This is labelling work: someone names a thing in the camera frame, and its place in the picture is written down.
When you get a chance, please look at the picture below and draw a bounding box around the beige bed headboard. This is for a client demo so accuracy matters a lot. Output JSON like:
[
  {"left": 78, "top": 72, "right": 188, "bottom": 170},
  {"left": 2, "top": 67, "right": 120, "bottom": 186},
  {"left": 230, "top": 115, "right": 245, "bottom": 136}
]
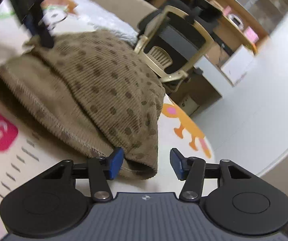
[{"left": 92, "top": 0, "right": 156, "bottom": 28}]

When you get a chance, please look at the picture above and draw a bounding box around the brown polka dot garment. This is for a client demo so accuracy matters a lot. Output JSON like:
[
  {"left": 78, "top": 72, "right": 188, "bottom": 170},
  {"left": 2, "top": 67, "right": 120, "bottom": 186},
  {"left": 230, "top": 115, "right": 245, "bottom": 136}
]
[{"left": 0, "top": 31, "right": 165, "bottom": 180}]

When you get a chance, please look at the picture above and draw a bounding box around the white quilted mattress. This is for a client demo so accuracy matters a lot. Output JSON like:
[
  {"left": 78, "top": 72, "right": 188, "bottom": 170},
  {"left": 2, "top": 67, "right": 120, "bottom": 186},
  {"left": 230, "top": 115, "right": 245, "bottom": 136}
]
[{"left": 42, "top": 0, "right": 137, "bottom": 47}]

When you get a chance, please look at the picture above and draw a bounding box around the beige mesh office chair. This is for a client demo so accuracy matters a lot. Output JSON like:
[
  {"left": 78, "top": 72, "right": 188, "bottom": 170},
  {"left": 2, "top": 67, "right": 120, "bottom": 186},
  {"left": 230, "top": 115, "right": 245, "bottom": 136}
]
[{"left": 134, "top": 0, "right": 222, "bottom": 93}]

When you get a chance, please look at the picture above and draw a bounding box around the white paper calendar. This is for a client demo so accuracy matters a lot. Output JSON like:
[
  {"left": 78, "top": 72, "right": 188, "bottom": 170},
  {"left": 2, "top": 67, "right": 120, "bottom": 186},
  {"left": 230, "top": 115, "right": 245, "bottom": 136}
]
[{"left": 221, "top": 45, "right": 254, "bottom": 86}]

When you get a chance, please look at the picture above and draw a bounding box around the white waste bin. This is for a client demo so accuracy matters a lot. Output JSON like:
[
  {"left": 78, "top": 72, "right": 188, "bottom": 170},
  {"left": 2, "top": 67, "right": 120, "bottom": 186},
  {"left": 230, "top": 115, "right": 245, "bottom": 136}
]
[{"left": 180, "top": 94, "right": 200, "bottom": 116}]

